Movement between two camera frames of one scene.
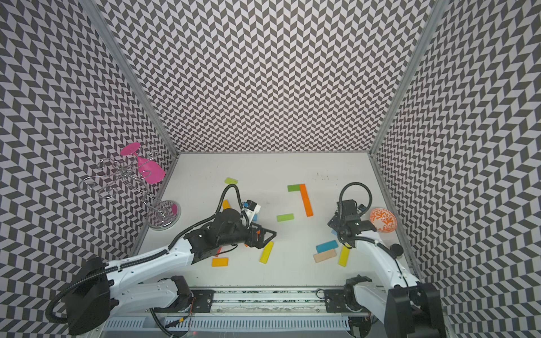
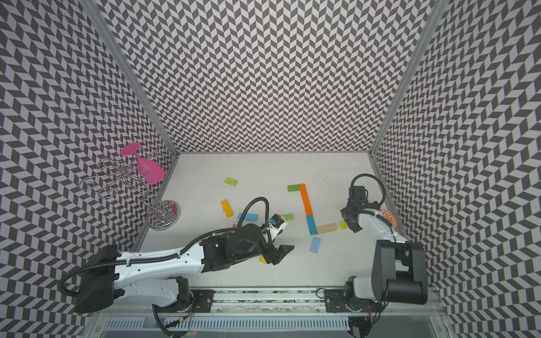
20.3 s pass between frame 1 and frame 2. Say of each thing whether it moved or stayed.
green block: stayed
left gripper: moved
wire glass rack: stayed
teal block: moved
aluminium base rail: stayed
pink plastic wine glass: stayed
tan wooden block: moved
